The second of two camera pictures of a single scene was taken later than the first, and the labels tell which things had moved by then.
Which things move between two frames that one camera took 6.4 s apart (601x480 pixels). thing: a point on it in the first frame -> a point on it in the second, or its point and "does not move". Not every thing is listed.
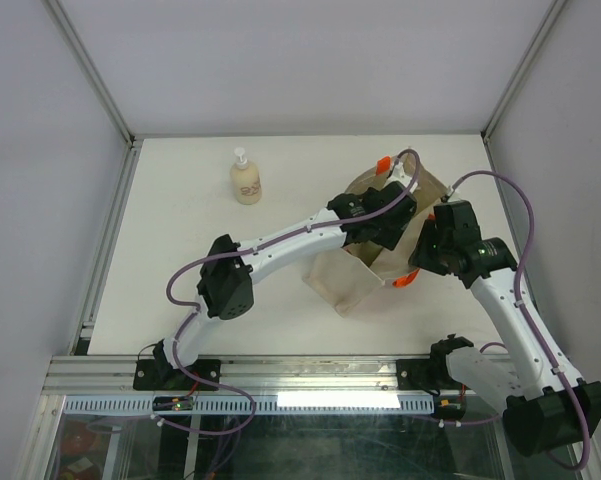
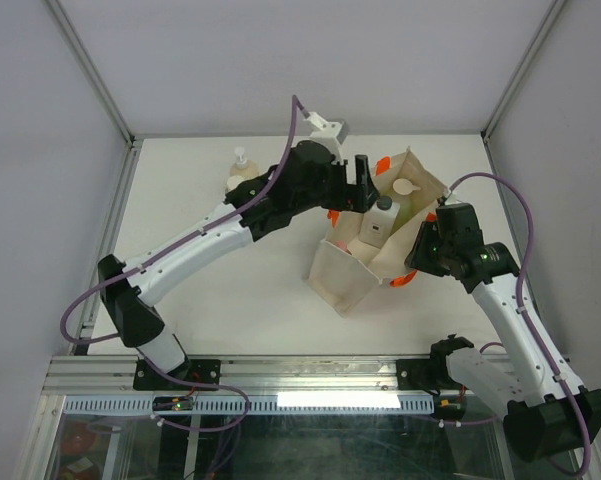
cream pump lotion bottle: x=245 y=180 does not move
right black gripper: x=419 y=256 does not move
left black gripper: x=390 y=239 -> x=348 y=200
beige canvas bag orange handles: x=349 y=276 does not move
